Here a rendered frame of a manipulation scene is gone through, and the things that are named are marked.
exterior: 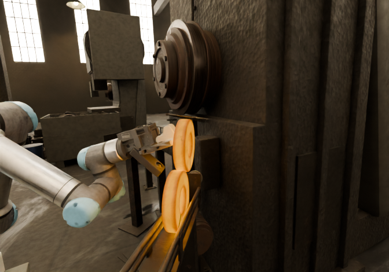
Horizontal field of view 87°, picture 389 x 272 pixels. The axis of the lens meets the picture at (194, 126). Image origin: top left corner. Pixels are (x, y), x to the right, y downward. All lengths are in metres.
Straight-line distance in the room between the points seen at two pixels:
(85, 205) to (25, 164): 0.19
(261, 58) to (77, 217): 0.73
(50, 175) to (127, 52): 3.21
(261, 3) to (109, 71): 3.05
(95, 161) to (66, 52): 10.63
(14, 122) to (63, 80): 10.33
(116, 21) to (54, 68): 7.68
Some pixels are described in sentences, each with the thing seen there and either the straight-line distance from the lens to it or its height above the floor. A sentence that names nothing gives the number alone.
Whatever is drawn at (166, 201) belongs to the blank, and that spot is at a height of 0.75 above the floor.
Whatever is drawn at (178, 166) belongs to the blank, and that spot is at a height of 0.80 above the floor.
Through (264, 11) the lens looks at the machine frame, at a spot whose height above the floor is 1.25.
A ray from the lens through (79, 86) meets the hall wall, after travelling 11.07.
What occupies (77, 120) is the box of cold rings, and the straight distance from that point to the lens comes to 3.40.
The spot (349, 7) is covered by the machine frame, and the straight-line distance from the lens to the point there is 1.16.
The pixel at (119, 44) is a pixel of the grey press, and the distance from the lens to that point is 3.74.
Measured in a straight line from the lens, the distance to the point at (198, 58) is 0.91.
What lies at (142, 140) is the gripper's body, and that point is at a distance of 0.63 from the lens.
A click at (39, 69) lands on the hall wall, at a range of 11.33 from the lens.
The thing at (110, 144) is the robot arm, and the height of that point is 0.85.
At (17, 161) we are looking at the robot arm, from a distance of 0.70.
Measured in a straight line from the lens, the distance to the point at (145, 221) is 1.82.
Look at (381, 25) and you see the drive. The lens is 1.33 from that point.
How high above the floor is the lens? 1.00
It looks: 9 degrees down
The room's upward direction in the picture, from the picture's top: 2 degrees counter-clockwise
